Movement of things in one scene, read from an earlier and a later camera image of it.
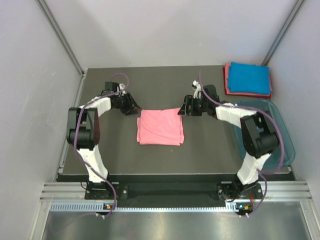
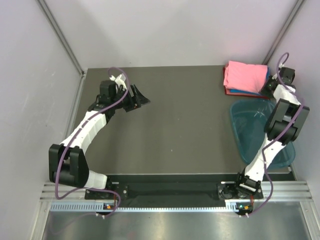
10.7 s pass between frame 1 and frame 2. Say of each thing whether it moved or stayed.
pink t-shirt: moved
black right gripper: moved
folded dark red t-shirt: stayed
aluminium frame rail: stayed
